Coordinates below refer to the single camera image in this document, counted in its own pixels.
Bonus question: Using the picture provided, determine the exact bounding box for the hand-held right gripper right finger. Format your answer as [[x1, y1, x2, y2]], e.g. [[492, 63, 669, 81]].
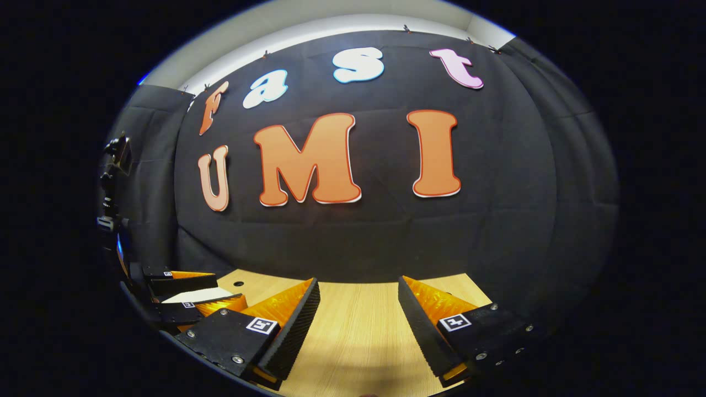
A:
[[398, 276, 551, 388]]

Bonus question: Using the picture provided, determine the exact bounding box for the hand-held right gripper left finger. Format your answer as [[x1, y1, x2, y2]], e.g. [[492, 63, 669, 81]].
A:
[[174, 277, 321, 391]]

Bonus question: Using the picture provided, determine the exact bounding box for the pale yellow suitcase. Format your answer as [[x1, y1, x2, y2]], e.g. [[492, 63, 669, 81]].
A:
[[162, 286, 234, 304]]

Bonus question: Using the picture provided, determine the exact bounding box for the black backdrop cloth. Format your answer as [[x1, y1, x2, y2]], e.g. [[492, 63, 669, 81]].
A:
[[98, 30, 621, 331]]

